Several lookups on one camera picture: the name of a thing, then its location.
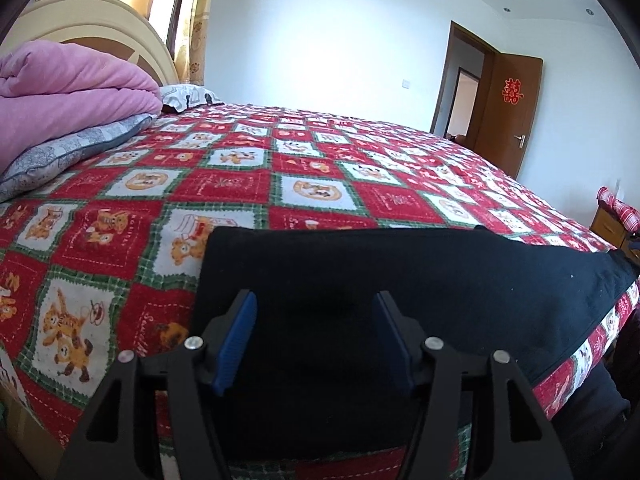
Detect cream wooden headboard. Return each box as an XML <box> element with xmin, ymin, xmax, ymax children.
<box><xmin>0</xmin><ymin>0</ymin><xmax>179</xmax><ymax>88</ymax></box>

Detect wooden nightstand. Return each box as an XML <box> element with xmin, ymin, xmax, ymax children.
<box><xmin>590</xmin><ymin>205</ymin><xmax>633</xmax><ymax>249</ymax></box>

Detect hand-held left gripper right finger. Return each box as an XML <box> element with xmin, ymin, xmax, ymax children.
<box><xmin>371</xmin><ymin>290</ymin><xmax>576</xmax><ymax>480</ymax></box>

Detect pink quilt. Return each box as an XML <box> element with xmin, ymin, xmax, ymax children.
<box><xmin>0</xmin><ymin>41</ymin><xmax>163</xmax><ymax>173</ymax></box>

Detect white grey patterned pillow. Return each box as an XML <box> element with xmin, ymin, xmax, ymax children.
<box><xmin>159</xmin><ymin>84</ymin><xmax>225</xmax><ymax>113</ymax></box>

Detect brown wooden door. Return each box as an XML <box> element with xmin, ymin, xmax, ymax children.
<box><xmin>467</xmin><ymin>52</ymin><xmax>544</xmax><ymax>179</ymax></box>

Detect black pants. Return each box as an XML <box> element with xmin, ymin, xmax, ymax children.
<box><xmin>197</xmin><ymin>225</ymin><xmax>640</xmax><ymax>463</ymax></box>

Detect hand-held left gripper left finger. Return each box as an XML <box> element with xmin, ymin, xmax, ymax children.
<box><xmin>55</xmin><ymin>289</ymin><xmax>258</xmax><ymax>480</ymax></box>

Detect person's dark trouser leg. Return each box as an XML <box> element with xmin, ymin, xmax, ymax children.
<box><xmin>550</xmin><ymin>355</ymin><xmax>640</xmax><ymax>480</ymax></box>

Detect dark window frame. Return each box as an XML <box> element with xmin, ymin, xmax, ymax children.
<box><xmin>166</xmin><ymin>0</ymin><xmax>197</xmax><ymax>61</ymax></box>

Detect brown door frame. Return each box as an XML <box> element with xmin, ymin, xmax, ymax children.
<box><xmin>431</xmin><ymin>20</ymin><xmax>501</xmax><ymax>139</ymax></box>

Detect red checked cloth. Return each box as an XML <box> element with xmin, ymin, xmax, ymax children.
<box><xmin>597</xmin><ymin>186</ymin><xmax>640</xmax><ymax>234</ymax></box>

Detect red printed bear blanket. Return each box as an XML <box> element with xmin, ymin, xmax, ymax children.
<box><xmin>0</xmin><ymin>102</ymin><xmax>640</xmax><ymax>480</ymax></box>

